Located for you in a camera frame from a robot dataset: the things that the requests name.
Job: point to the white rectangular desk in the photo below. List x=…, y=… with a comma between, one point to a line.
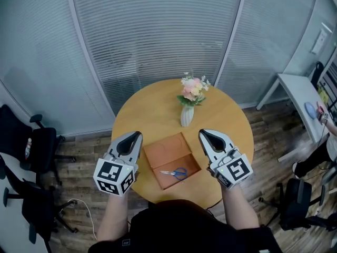
x=297, y=93

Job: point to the black bag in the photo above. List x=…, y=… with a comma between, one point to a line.
x=317, y=74

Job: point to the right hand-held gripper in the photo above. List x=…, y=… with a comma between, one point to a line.
x=234, y=171

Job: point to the clear water bottle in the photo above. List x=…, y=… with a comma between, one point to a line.
x=28, y=149

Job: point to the black office chair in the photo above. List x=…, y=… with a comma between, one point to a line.
x=42, y=146
x=297, y=202
x=37, y=207

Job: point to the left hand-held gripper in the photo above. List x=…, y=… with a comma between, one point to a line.
x=113, y=176

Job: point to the person's right forearm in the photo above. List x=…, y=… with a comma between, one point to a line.
x=239, y=209

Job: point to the person's black shirt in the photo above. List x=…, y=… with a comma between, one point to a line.
x=184, y=228

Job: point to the pink flower bouquet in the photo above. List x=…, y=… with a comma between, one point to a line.
x=193, y=89

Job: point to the person's left forearm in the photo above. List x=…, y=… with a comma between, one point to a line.
x=113, y=217

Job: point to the white wall paper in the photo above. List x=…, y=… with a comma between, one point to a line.
x=319, y=41

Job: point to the blue plate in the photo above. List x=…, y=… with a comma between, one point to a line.
x=310, y=110

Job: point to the brown wooden box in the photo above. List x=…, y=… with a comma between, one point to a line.
x=166, y=151

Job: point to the white ribbed vase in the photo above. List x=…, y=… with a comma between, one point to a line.
x=187, y=116

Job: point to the black metal rack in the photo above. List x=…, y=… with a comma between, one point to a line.
x=329, y=83

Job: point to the pink cup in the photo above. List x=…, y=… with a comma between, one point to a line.
x=320, y=113

